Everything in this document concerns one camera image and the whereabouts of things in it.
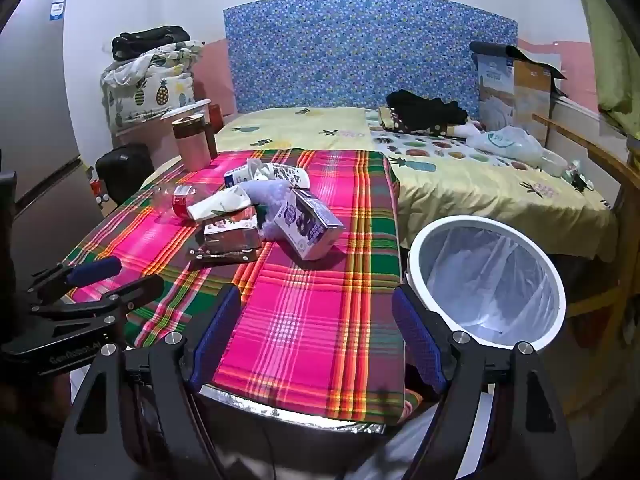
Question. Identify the small black object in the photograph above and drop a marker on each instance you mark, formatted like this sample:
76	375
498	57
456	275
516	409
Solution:
584	181

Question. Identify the silver refrigerator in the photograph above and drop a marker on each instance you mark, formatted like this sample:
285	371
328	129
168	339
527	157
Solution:
40	110

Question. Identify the white paper cup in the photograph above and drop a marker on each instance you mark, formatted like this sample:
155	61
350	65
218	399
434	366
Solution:
220	206

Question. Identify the white cabinet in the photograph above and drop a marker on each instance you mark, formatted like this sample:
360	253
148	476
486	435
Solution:
580	120

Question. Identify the red strawberry print carton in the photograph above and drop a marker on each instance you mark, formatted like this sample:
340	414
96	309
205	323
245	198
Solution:
230	234

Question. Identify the purple milk carton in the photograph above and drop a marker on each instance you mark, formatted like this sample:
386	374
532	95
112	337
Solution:
310	227

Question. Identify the printed cardboard box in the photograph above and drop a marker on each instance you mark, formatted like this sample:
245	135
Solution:
530	90

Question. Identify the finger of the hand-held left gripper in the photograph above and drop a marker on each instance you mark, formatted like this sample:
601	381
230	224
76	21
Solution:
135	292
95	270

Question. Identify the white fruit print cloth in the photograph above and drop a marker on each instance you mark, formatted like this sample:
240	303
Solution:
425	150

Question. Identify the black bag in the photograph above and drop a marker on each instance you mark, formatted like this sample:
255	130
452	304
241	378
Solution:
145	40

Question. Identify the pink plaid tablecloth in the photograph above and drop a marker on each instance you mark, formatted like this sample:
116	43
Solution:
310	330

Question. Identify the clear plastic bin liner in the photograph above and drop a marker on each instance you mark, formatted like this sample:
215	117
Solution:
490	280

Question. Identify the pink storage box white lid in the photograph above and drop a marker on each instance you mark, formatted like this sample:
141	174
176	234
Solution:
145	135

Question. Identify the green curtain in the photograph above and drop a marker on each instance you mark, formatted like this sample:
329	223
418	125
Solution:
615	60

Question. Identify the black suitcase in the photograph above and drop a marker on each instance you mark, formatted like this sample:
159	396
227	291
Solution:
125	170

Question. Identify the black and white patterned packet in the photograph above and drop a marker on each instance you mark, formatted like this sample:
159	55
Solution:
285	175

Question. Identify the pineapple print bedding bundle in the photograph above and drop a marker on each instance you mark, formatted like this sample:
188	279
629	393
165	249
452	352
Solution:
150	95

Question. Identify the small plastic bottle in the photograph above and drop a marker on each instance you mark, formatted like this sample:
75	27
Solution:
572	170

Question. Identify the blue floral headboard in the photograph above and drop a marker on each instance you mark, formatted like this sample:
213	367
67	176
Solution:
350	50

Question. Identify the white bowl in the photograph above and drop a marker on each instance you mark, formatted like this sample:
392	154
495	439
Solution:
552	164

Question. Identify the white round bin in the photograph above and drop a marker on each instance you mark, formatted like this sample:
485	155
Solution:
465	221

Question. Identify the white plastic bag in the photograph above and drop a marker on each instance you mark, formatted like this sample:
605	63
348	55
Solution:
505	142

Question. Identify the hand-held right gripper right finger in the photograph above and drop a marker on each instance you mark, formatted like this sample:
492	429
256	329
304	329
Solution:
415	332

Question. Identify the pink tumbler with brown lid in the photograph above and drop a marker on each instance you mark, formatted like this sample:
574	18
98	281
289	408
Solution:
192	150

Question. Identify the clear bottle with red label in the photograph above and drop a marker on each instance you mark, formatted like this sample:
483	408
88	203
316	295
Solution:
180	200

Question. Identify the black clothing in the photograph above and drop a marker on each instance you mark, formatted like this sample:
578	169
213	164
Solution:
425	107

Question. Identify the yellow bed sheet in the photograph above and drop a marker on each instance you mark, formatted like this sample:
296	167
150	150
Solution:
450	200

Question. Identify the dark brown wrapper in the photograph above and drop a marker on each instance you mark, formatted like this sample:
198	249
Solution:
220	255

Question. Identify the red box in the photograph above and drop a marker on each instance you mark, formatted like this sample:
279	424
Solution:
215	114

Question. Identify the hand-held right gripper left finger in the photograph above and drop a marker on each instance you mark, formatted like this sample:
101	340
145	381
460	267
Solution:
220	330

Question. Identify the dark polka dot cloth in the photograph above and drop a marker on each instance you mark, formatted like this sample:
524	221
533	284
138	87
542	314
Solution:
400	122

